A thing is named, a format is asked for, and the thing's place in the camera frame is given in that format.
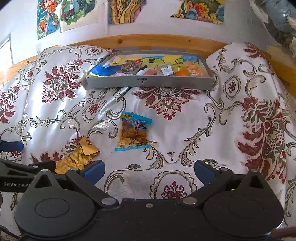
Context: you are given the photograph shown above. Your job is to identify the gold foil snack packet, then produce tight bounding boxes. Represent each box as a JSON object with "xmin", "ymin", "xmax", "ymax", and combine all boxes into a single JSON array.
[{"xmin": 55, "ymin": 136, "xmax": 100, "ymax": 174}]

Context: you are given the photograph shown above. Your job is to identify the blue packet brown snack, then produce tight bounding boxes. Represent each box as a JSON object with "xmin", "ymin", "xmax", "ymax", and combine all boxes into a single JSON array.
[{"xmin": 114, "ymin": 111, "xmax": 153, "ymax": 152}]

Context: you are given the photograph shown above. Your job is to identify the small orange tangerine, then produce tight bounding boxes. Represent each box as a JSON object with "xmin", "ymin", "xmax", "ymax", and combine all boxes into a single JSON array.
[{"xmin": 175, "ymin": 69, "xmax": 190, "ymax": 77}]

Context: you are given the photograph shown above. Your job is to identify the orange rice cracker pack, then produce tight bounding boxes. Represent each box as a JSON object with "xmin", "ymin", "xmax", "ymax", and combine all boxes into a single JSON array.
[{"xmin": 184, "ymin": 61, "xmax": 204, "ymax": 77}]

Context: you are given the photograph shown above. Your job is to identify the round bun green label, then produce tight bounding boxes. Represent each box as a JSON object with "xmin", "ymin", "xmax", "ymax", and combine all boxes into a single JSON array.
[{"xmin": 154, "ymin": 64, "xmax": 175, "ymax": 76}]

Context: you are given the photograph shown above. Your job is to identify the clear bag brown nuts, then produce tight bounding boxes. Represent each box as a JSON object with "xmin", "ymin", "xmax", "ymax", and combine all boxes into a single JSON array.
[{"xmin": 114, "ymin": 60, "xmax": 142, "ymax": 76}]

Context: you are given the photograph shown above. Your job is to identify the sausages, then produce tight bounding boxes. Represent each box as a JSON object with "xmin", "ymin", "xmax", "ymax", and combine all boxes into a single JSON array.
[{"xmin": 136, "ymin": 68, "xmax": 157, "ymax": 76}]

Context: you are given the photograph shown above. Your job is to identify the floral white bedspread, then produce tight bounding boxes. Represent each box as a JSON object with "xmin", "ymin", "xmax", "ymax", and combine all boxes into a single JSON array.
[{"xmin": 1, "ymin": 44, "xmax": 295, "ymax": 226}]

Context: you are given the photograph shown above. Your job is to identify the grey cardboard tray box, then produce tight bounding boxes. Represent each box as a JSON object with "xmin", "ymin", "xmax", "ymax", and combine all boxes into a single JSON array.
[{"xmin": 82, "ymin": 50, "xmax": 214, "ymax": 90}]

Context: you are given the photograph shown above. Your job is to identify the anime girl poster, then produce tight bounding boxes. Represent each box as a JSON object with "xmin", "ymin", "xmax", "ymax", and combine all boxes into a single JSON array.
[{"xmin": 37, "ymin": 0, "xmax": 61, "ymax": 40}]

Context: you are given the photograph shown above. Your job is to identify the blond boy poster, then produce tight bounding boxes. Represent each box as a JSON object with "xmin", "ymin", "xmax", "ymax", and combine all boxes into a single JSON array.
[{"xmin": 60, "ymin": 0, "xmax": 99, "ymax": 32}]

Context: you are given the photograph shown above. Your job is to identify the swirly night sky poster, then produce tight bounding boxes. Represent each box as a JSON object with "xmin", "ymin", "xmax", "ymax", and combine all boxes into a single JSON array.
[{"xmin": 108, "ymin": 0, "xmax": 147, "ymax": 25}]

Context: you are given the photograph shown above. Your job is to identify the landscape flower poster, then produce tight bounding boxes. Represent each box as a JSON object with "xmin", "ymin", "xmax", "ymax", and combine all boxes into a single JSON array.
[{"xmin": 171, "ymin": 0, "xmax": 225, "ymax": 25}]

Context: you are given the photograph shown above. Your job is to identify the window frame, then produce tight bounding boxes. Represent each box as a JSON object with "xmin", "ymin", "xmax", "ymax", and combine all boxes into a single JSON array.
[{"xmin": 0, "ymin": 34, "xmax": 13, "ymax": 71}]

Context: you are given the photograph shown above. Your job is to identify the wooden bed frame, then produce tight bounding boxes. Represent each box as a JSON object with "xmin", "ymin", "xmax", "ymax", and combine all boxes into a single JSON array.
[{"xmin": 0, "ymin": 34, "xmax": 296, "ymax": 93}]

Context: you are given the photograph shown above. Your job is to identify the white wall pipe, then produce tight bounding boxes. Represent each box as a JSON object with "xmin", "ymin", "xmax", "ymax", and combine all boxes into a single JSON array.
[{"xmin": 103, "ymin": 0, "xmax": 109, "ymax": 37}]

